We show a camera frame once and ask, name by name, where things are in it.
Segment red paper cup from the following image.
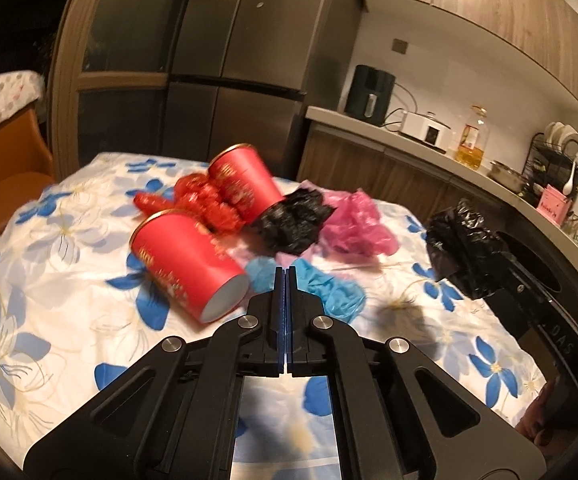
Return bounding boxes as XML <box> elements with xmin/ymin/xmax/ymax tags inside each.
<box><xmin>129</xmin><ymin>208</ymin><xmax>250</xmax><ymax>325</ymax></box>
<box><xmin>208</xmin><ymin>144</ymin><xmax>284</xmax><ymax>223</ymax></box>

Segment wooden kitchen counter cabinet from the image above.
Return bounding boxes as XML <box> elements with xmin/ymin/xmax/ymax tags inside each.
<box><xmin>296</xmin><ymin>106</ymin><xmax>578</xmax><ymax>311</ymax></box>

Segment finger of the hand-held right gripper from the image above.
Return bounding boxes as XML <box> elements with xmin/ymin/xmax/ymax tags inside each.
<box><xmin>474</xmin><ymin>246</ymin><xmax>534</xmax><ymax>307</ymax></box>

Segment pink plastic bag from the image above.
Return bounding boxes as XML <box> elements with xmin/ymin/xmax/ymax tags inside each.
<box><xmin>319</xmin><ymin>187</ymin><xmax>400</xmax><ymax>257</ymax></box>

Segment power cable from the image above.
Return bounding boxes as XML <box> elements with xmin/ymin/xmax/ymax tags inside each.
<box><xmin>383</xmin><ymin>84</ymin><xmax>416</xmax><ymax>133</ymax></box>

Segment white rice cooker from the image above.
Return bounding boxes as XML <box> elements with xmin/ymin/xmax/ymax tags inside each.
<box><xmin>400</xmin><ymin>110</ymin><xmax>452</xmax><ymax>150</ymax></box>

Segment red plastic bag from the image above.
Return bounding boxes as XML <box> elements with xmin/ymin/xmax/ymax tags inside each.
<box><xmin>134</xmin><ymin>172</ymin><xmax>244</xmax><ymax>235</ymax></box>

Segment black dish rack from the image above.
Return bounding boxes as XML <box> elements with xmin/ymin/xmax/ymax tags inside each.
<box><xmin>524</xmin><ymin>121</ymin><xmax>578</xmax><ymax>196</ymax></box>

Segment polka dot cloth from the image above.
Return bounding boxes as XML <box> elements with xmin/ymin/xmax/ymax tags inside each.
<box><xmin>0</xmin><ymin>71</ymin><xmax>46</xmax><ymax>136</ymax></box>

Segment blue plastic bag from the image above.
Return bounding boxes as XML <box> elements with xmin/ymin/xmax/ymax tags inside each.
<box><xmin>245</xmin><ymin>256</ymin><xmax>367</xmax><ymax>323</ymax></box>

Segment wooden glass door cabinet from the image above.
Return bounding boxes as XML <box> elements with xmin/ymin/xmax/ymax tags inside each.
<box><xmin>49</xmin><ymin>0</ymin><xmax>197</xmax><ymax>181</ymax></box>

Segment orange chair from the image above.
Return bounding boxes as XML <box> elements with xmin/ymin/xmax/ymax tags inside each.
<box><xmin>0</xmin><ymin>107</ymin><xmax>56</xmax><ymax>253</ymax></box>

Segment blue floral tablecloth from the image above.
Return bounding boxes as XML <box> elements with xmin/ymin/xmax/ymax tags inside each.
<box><xmin>0</xmin><ymin>152</ymin><xmax>550</xmax><ymax>471</ymax></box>

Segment steel pot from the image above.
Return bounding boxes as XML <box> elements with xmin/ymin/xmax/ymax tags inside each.
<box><xmin>486</xmin><ymin>160</ymin><xmax>532</xmax><ymax>193</ymax></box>

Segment wooden wall cabinets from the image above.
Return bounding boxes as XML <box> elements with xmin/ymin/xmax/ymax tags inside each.
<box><xmin>359</xmin><ymin>0</ymin><xmax>578</xmax><ymax>113</ymax></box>

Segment white spoon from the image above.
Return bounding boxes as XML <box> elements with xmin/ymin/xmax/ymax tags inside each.
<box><xmin>562</xmin><ymin>160</ymin><xmax>578</xmax><ymax>195</ymax></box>

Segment black plastic bag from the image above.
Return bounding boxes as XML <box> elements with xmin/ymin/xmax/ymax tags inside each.
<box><xmin>426</xmin><ymin>199</ymin><xmax>507</xmax><ymax>301</ymax></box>
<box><xmin>246</xmin><ymin>191</ymin><xmax>337</xmax><ymax>256</ymax></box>

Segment person's right hand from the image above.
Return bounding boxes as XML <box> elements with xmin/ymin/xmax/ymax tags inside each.
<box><xmin>515</xmin><ymin>379</ymin><xmax>578</xmax><ymax>448</ymax></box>

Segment pink box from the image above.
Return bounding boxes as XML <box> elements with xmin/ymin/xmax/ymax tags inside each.
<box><xmin>537</xmin><ymin>185</ymin><xmax>572</xmax><ymax>223</ymax></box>

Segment steel refrigerator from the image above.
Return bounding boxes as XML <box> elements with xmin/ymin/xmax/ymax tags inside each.
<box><xmin>161</xmin><ymin>0</ymin><xmax>364</xmax><ymax>181</ymax></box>

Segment black air fryer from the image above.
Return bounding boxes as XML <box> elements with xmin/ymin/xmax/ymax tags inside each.
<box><xmin>345</xmin><ymin>64</ymin><xmax>396</xmax><ymax>127</ymax></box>

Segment cooking oil bottle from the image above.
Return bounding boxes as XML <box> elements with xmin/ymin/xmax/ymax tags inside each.
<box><xmin>455</xmin><ymin>105</ymin><xmax>490</xmax><ymax>171</ymax></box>

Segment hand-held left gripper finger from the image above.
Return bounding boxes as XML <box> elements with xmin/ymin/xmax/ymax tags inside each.
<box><xmin>23</xmin><ymin>267</ymin><xmax>288</xmax><ymax>480</ymax></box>
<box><xmin>287</xmin><ymin>266</ymin><xmax>550</xmax><ymax>480</ymax></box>

